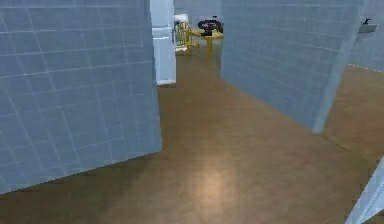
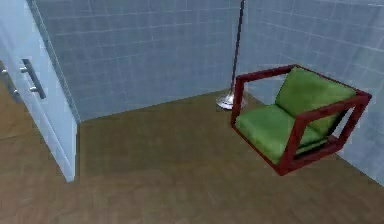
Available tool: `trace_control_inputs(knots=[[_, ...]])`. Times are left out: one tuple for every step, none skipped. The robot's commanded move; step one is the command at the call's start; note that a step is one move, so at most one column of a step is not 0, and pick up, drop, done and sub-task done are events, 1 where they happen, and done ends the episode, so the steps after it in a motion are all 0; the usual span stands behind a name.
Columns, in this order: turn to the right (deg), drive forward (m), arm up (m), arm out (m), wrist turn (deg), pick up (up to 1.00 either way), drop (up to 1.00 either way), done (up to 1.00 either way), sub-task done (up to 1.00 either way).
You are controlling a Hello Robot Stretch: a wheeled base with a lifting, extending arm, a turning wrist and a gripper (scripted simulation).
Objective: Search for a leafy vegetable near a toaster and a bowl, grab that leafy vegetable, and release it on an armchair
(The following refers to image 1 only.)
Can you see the black pan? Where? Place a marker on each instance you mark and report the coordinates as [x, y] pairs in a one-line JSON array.
[[209, 26]]

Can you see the black faucet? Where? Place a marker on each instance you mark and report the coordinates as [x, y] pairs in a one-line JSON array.
[[366, 21]]

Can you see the yellow wooden chair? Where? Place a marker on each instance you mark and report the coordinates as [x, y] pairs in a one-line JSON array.
[[182, 36]]

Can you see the yellow round table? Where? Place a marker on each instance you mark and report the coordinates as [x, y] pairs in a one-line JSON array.
[[209, 36]]

